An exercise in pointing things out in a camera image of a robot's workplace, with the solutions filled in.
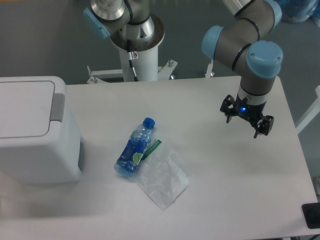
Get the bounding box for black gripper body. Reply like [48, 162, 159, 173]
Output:
[231, 86, 270, 123]

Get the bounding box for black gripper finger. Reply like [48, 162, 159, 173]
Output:
[253, 115, 274, 139]
[220, 94, 236, 123]

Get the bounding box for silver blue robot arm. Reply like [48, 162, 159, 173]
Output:
[201, 0, 284, 136]

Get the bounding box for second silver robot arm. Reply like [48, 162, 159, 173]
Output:
[83, 0, 151, 39]

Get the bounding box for grey trash can push button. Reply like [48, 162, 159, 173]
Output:
[49, 93, 65, 122]

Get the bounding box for white plastic trash can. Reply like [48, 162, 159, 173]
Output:
[0, 76, 84, 185]

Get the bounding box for clear plastic bag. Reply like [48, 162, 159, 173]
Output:
[133, 139, 194, 211]

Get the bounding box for black device at table edge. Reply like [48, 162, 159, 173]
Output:
[301, 202, 320, 229]

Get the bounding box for blue plastic bottle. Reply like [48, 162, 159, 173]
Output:
[114, 117, 155, 177]

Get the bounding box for blue plastic bags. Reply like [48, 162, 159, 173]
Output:
[276, 0, 320, 24]

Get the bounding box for white frame leg right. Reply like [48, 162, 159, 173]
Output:
[295, 85, 320, 134]

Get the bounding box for white metal base frame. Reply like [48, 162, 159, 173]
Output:
[86, 59, 216, 84]

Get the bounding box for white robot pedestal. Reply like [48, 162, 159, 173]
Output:
[110, 13, 165, 82]

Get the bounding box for black cable on pedestal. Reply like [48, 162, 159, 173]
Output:
[126, 39, 140, 82]

